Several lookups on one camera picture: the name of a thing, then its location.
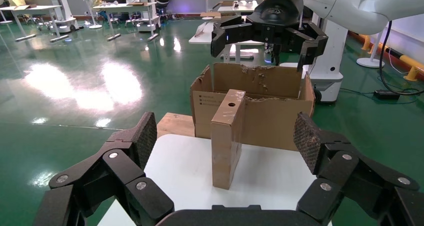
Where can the black power adapter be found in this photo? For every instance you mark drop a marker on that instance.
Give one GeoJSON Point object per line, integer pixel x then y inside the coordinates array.
{"type": "Point", "coordinates": [386, 94]}

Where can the white rounded background table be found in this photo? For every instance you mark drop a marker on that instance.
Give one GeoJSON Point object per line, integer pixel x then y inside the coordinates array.
{"type": "Point", "coordinates": [202, 37]}

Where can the white robot body column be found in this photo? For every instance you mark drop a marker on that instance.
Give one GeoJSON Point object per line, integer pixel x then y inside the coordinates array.
{"type": "Point", "coordinates": [328, 61]}

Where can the brown wooden board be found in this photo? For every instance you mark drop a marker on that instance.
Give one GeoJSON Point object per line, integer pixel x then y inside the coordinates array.
{"type": "Point", "coordinates": [175, 125]}

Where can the white table with grey legs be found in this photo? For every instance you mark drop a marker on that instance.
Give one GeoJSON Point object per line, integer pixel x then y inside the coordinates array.
{"type": "Point", "coordinates": [33, 8]}
{"type": "Point", "coordinates": [126, 8]}

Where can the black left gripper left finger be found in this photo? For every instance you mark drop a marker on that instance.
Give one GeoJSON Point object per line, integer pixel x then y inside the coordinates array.
{"type": "Point", "coordinates": [116, 171]}

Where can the white stand with round base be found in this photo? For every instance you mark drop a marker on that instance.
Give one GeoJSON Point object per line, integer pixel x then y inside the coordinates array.
{"type": "Point", "coordinates": [370, 62]}

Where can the big open cardboard box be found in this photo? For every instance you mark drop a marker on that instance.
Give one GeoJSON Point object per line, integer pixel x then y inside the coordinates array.
{"type": "Point", "coordinates": [271, 125]}

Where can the white background table with clutter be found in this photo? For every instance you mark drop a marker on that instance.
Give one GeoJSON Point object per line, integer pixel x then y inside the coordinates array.
{"type": "Point", "coordinates": [236, 8]}

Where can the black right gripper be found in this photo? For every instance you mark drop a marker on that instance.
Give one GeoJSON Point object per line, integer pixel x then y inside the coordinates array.
{"type": "Point", "coordinates": [275, 15]}

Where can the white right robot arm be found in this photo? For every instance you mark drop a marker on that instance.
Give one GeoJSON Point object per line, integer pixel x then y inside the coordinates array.
{"type": "Point", "coordinates": [357, 5]}

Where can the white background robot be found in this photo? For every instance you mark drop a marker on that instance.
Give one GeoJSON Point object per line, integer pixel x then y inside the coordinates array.
{"type": "Point", "coordinates": [64, 10]}

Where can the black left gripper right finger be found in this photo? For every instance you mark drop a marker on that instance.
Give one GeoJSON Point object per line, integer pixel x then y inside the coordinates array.
{"type": "Point", "coordinates": [348, 171]}

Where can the small taped cardboard box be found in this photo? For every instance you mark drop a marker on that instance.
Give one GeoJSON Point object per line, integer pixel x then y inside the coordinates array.
{"type": "Point", "coordinates": [225, 144]}

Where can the yellow floor guard rail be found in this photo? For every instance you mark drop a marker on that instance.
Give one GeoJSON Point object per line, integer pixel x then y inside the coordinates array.
{"type": "Point", "coordinates": [412, 72]}

